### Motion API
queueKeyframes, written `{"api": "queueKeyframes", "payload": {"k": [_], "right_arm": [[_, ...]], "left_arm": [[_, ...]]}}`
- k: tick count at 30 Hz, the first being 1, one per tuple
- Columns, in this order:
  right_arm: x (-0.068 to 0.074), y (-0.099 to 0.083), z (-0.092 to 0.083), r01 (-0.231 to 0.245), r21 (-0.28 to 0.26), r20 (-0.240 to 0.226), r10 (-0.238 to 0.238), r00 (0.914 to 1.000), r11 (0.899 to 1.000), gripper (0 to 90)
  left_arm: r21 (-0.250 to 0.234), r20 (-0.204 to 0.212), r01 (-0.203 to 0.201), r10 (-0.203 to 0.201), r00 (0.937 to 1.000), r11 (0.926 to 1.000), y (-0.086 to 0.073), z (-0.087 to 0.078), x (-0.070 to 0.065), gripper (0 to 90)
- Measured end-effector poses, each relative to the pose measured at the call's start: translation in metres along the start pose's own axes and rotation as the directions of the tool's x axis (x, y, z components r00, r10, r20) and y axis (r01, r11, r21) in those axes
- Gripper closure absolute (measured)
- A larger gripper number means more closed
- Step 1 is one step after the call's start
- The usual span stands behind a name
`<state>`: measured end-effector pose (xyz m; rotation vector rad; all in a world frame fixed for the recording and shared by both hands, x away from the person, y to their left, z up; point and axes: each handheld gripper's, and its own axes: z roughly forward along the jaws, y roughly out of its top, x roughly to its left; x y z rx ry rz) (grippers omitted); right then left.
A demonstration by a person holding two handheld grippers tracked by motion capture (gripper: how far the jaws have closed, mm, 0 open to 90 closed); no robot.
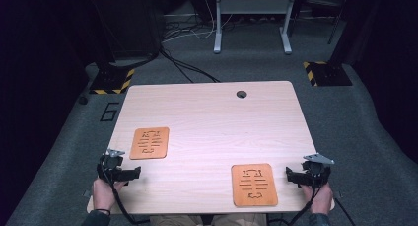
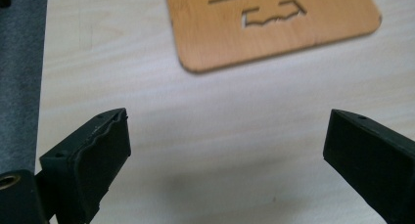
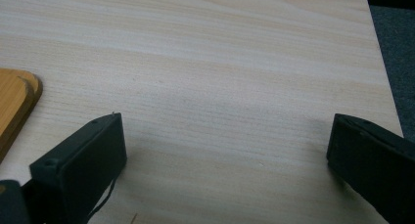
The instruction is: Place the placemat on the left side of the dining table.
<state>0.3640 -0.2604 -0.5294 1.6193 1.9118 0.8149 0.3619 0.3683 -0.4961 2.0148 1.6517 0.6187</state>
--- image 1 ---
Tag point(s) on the black yellow striped base plate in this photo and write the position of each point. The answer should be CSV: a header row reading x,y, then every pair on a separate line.
x,y
327,74
111,79

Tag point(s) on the dark cabinet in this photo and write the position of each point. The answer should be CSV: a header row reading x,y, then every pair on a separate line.
x,y
131,22

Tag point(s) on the thin black stand pole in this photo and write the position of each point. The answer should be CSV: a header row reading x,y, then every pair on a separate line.
x,y
338,15

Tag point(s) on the person's right hand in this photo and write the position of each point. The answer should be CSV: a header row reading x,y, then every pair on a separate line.
x,y
320,199

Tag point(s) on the small dark round object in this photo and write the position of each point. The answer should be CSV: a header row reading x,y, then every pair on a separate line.
x,y
83,100

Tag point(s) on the white metal desk frame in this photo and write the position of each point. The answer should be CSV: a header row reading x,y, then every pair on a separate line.
x,y
253,5

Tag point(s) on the person's left hand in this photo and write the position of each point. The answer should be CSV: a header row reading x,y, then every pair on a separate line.
x,y
103,194

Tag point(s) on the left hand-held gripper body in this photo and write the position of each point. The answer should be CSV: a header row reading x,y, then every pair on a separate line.
x,y
111,163

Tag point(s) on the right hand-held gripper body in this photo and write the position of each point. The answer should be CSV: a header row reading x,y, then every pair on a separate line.
x,y
316,170

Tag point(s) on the wooden board with cutouts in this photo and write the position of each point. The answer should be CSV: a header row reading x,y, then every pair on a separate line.
x,y
254,199
149,143

